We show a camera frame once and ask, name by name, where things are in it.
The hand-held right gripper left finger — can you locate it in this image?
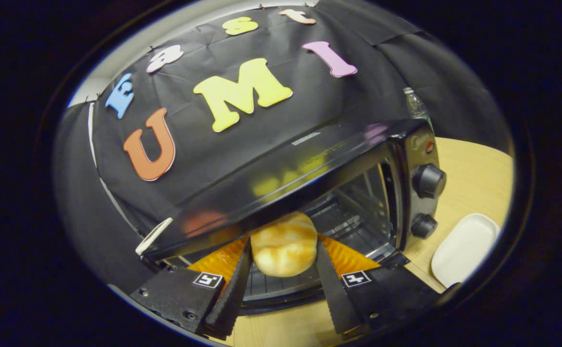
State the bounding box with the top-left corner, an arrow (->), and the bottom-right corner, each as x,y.
130,236 -> 254,339

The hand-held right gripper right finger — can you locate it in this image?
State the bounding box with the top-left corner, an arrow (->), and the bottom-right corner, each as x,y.
315,234 -> 441,336

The golden bread bun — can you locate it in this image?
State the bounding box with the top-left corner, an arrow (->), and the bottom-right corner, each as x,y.
250,211 -> 319,278

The black electric oven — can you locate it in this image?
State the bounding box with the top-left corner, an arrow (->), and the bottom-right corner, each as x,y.
136,120 -> 448,317

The white toaster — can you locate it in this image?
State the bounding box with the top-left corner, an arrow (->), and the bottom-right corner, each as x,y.
135,217 -> 174,256

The white square plate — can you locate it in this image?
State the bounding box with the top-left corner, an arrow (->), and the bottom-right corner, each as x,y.
431,213 -> 501,289

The clear plastic water bottle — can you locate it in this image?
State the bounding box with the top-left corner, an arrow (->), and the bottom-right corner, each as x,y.
403,87 -> 431,130

